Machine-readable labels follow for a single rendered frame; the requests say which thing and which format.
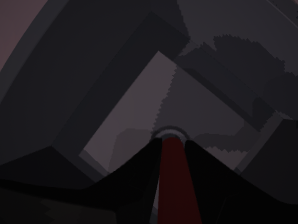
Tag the dark red peg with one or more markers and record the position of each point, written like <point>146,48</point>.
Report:
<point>177,202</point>

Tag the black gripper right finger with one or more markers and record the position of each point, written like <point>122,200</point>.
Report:
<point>225,198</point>

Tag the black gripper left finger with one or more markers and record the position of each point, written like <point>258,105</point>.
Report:
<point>126,196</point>

